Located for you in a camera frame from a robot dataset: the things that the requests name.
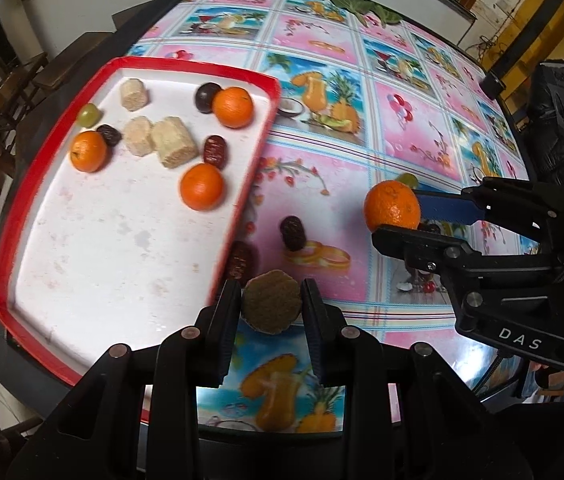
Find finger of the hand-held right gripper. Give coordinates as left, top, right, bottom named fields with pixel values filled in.
left=371, top=225, right=562, bottom=311
left=419, top=177, right=564, bottom=243

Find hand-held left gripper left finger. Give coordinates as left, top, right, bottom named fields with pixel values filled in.
left=7, top=279, right=243, bottom=480

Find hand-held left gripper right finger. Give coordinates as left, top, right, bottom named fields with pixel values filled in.
left=301, top=279, right=560, bottom=480

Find large orange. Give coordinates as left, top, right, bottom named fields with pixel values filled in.
left=364, top=180, right=421, bottom=233

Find brown round cake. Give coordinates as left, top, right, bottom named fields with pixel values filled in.
left=242, top=270, right=303, bottom=335

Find dark red date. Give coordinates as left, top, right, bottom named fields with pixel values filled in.
left=226, top=241, right=257, bottom=279
left=280, top=216, right=307, bottom=252

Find red rimmed white tray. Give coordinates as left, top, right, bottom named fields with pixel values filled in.
left=0, top=56, right=283, bottom=388

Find red brown date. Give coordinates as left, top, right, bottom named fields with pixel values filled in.
left=203, top=135, right=227, bottom=171

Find large beige cake block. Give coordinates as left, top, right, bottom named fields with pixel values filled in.
left=151, top=116, right=199, bottom=169

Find small dark date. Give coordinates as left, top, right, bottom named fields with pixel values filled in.
left=96, top=124, right=123, bottom=148

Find dark plum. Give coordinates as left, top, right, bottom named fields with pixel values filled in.
left=194, top=82, right=223, bottom=113

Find beige cake block top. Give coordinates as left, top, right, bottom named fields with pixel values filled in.
left=119, top=78, right=149, bottom=111

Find printed pink blue tablecloth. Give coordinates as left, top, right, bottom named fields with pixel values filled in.
left=127, top=0, right=552, bottom=441

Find small black box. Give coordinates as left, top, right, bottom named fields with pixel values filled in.
left=482, top=71, right=506, bottom=101

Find green artificial leaves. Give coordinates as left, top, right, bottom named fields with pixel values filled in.
left=327, top=0, right=403, bottom=28

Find yellow wooden frame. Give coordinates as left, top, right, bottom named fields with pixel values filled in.
left=472, top=0, right=564, bottom=76

